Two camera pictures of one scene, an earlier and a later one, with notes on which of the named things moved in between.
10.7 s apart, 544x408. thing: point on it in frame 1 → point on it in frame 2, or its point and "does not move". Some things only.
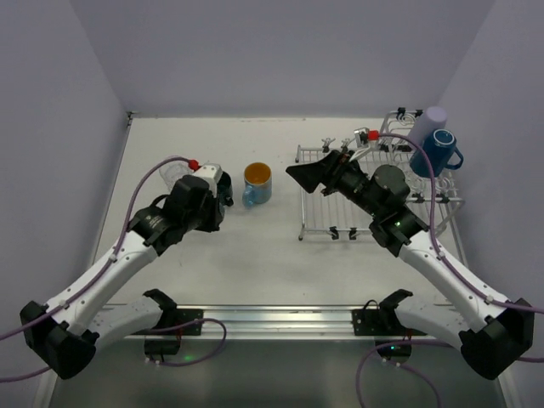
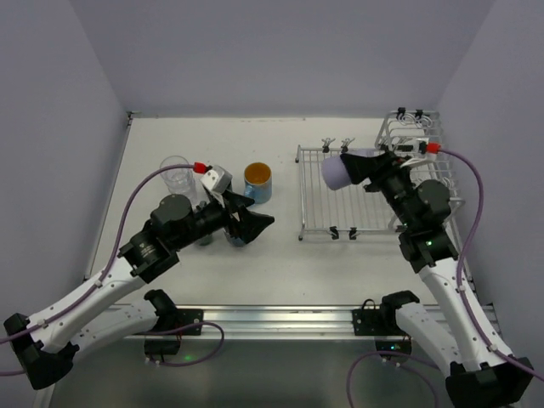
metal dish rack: (354, 190) does not move
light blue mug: (257, 184) does not move
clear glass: (172, 171) does not move
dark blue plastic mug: (439, 145) → (236, 241)
